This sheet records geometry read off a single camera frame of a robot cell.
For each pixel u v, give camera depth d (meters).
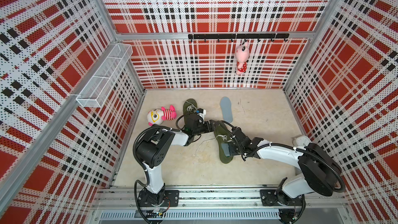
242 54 0.91
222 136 0.86
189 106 1.02
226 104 1.13
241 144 0.68
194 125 0.76
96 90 0.91
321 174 0.43
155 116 0.96
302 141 0.90
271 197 0.74
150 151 0.49
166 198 0.73
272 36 0.88
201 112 0.88
